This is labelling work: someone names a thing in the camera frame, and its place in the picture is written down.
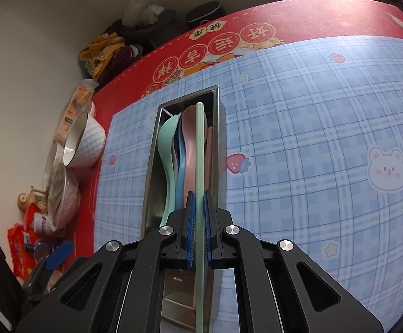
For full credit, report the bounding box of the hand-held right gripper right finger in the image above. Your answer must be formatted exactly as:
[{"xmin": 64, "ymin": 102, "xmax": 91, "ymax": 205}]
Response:
[{"xmin": 203, "ymin": 191, "xmax": 384, "ymax": 333}]

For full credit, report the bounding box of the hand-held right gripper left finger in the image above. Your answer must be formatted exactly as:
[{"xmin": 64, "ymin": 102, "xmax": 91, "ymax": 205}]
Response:
[{"xmin": 14, "ymin": 191, "xmax": 197, "ymax": 333}]

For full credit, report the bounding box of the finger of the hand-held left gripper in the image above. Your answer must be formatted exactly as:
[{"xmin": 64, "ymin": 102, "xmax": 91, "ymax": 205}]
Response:
[{"xmin": 23, "ymin": 240, "xmax": 75, "ymax": 299}]

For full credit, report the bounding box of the blue spoon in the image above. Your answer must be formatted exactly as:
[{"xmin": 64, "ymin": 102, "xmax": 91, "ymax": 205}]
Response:
[{"xmin": 174, "ymin": 111, "xmax": 188, "ymax": 212}]

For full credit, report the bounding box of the perforated metal utensil tray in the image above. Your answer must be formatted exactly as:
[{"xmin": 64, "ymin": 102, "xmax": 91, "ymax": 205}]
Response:
[{"xmin": 141, "ymin": 85, "xmax": 227, "ymax": 330}]

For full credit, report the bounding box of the pink chopstick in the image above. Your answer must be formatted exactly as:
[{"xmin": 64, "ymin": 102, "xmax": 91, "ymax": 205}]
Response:
[{"xmin": 205, "ymin": 127, "xmax": 214, "ymax": 195}]

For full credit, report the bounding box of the green chopstick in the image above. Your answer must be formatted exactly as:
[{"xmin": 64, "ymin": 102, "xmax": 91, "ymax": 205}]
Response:
[{"xmin": 195, "ymin": 102, "xmax": 209, "ymax": 333}]

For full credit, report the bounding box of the green spoon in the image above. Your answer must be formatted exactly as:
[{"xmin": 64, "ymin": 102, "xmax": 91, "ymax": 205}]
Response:
[{"xmin": 157, "ymin": 114, "xmax": 181, "ymax": 228}]

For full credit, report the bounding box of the pink spoon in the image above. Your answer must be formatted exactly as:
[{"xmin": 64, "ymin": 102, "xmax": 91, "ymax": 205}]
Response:
[{"xmin": 181, "ymin": 105, "xmax": 208, "ymax": 209}]

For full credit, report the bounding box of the red noodle packet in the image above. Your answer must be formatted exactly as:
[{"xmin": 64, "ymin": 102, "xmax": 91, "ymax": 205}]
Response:
[{"xmin": 7, "ymin": 224, "xmax": 50, "ymax": 280}]

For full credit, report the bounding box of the small white bottle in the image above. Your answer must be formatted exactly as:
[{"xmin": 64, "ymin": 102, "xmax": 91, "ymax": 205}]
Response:
[{"xmin": 32, "ymin": 211, "xmax": 55, "ymax": 234}]

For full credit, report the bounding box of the wrapped glass bowl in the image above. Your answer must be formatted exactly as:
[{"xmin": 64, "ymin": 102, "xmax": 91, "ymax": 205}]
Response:
[
  {"xmin": 47, "ymin": 171, "xmax": 81, "ymax": 230},
  {"xmin": 43, "ymin": 144, "xmax": 67, "ymax": 195}
]

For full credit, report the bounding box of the white textured soup bowl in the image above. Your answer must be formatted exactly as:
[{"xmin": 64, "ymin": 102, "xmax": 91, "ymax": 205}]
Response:
[{"xmin": 62, "ymin": 112, "xmax": 106, "ymax": 168}]

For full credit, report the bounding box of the blue plaid table mat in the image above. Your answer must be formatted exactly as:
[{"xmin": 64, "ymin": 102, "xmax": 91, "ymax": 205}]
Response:
[{"xmin": 92, "ymin": 36, "xmax": 403, "ymax": 333}]

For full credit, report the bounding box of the orange tissue pack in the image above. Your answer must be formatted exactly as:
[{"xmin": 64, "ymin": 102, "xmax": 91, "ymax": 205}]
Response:
[{"xmin": 54, "ymin": 80, "xmax": 100, "ymax": 144}]

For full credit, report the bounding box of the pile of clothes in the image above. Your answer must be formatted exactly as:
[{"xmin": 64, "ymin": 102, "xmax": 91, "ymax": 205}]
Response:
[{"xmin": 80, "ymin": 19, "xmax": 147, "ymax": 84}]

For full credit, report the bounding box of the dark grey chair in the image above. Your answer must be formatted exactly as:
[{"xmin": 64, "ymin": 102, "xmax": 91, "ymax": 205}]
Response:
[{"xmin": 111, "ymin": 9, "xmax": 178, "ymax": 47}]

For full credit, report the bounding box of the white plastic bag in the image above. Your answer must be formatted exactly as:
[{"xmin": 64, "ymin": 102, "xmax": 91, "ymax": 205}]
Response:
[{"xmin": 123, "ymin": 0, "xmax": 164, "ymax": 26}]

